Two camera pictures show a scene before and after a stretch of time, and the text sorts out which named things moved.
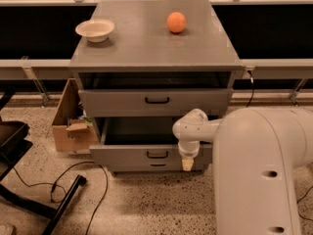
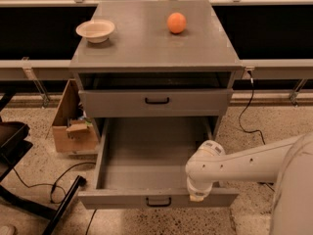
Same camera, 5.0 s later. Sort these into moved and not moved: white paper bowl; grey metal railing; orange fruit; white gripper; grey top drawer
Moved: white gripper
Not moved: grey metal railing; orange fruit; white paper bowl; grey top drawer
